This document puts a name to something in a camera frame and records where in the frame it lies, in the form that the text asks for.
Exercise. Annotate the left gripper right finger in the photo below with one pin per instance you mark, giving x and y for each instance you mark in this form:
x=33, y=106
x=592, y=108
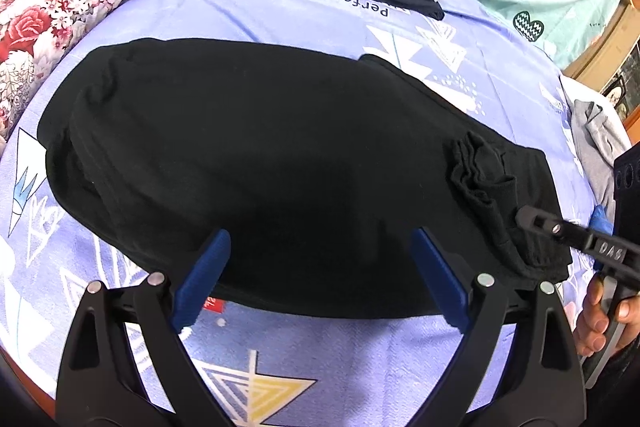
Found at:
x=541, y=383

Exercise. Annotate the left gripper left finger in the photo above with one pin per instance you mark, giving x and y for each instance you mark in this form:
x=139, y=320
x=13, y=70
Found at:
x=99, y=383

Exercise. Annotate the black pants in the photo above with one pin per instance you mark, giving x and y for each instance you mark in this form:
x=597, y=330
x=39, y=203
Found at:
x=318, y=166

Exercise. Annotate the right hand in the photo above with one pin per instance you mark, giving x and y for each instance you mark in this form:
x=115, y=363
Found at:
x=592, y=322

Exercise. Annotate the bright blue garment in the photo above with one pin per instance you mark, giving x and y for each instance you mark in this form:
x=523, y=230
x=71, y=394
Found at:
x=599, y=221

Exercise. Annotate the grey navy hoodie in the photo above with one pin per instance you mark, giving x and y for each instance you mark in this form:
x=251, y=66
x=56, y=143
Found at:
x=599, y=137

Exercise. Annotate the purple patterned bed sheet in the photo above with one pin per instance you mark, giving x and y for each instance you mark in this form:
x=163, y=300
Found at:
x=272, y=369

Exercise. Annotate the wooden bed post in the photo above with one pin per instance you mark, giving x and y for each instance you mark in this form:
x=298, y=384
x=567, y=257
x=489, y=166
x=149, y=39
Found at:
x=602, y=66

